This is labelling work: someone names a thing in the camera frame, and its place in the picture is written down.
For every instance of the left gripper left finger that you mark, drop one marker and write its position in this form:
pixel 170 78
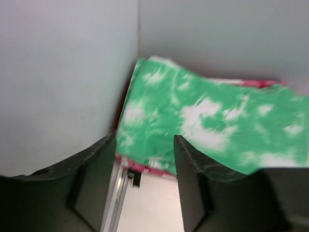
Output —
pixel 69 196

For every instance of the green tie-dye trousers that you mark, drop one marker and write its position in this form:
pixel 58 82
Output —
pixel 243 128

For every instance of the pink camouflage folded trousers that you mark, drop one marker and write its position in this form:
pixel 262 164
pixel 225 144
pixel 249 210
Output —
pixel 166 170

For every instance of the aluminium frame rail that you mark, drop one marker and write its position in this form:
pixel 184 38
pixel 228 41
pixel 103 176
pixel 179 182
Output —
pixel 115 198

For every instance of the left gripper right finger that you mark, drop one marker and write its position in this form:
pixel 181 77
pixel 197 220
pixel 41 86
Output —
pixel 215 198

